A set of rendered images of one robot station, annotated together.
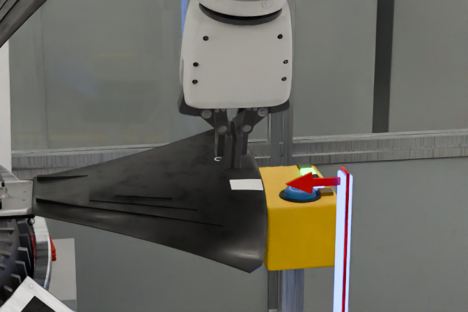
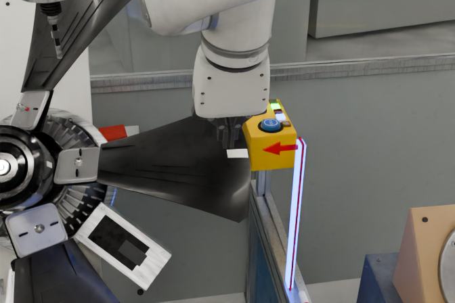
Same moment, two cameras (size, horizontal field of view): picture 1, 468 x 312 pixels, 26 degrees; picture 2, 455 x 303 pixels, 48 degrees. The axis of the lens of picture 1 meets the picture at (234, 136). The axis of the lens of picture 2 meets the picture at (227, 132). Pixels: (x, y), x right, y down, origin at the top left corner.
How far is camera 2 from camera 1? 0.31 m
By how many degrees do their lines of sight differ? 14
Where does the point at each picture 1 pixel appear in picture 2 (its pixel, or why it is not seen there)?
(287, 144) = not seen: hidden behind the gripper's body
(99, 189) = (141, 159)
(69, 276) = not seen: hidden behind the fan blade
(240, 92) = (233, 109)
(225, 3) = (223, 59)
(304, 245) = (272, 157)
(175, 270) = not seen: hidden behind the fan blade
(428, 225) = (342, 113)
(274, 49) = (257, 82)
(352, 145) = (300, 70)
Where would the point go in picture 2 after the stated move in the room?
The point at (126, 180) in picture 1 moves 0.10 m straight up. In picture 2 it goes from (159, 150) to (154, 92)
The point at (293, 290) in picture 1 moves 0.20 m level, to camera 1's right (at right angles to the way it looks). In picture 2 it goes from (265, 174) to (350, 175)
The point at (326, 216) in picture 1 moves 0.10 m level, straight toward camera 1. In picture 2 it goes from (286, 141) to (286, 168)
